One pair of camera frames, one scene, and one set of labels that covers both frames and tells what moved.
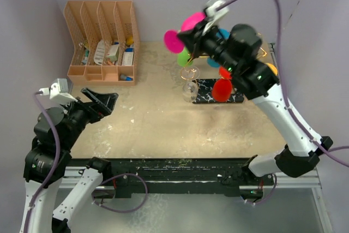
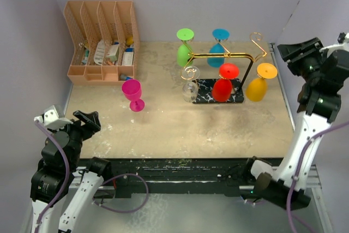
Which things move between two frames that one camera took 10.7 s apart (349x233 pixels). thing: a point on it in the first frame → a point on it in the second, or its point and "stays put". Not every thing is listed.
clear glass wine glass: [190, 89] stays put
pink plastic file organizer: [106, 42] stays put
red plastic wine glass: [222, 88] stays put
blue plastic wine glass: [222, 33] stays put
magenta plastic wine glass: [172, 41] → [132, 89]
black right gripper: [194, 41] → [290, 51]
